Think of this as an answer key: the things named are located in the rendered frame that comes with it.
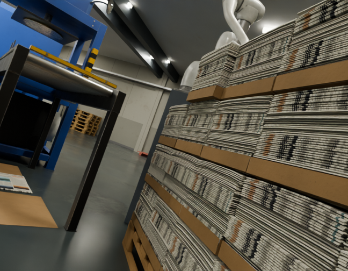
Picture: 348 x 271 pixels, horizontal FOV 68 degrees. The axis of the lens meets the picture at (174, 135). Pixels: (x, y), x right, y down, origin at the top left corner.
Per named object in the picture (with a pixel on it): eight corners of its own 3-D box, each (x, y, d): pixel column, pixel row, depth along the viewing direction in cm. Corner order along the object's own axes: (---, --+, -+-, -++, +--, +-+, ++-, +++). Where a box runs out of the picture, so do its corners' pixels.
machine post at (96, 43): (54, 170, 259) (108, 26, 266) (45, 168, 253) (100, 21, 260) (52, 168, 265) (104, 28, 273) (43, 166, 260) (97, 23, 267)
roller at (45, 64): (113, 97, 146) (115, 89, 148) (22, 57, 117) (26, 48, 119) (109, 99, 150) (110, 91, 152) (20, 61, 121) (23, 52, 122)
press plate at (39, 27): (78, 41, 257) (79, 38, 258) (16, 8, 223) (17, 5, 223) (63, 46, 300) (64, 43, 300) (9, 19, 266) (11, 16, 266)
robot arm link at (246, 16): (199, 92, 206) (224, 102, 210) (204, 93, 190) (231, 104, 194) (238, -4, 196) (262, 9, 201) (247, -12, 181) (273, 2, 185)
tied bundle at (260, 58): (294, 134, 110) (311, 83, 111) (364, 139, 82) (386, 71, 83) (219, 100, 98) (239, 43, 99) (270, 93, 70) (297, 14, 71)
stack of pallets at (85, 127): (95, 136, 1052) (102, 118, 1056) (84, 133, 978) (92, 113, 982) (73, 128, 1085) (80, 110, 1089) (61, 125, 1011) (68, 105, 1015)
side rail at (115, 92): (120, 114, 144) (127, 94, 145) (111, 111, 141) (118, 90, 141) (58, 99, 249) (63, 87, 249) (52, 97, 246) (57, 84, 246)
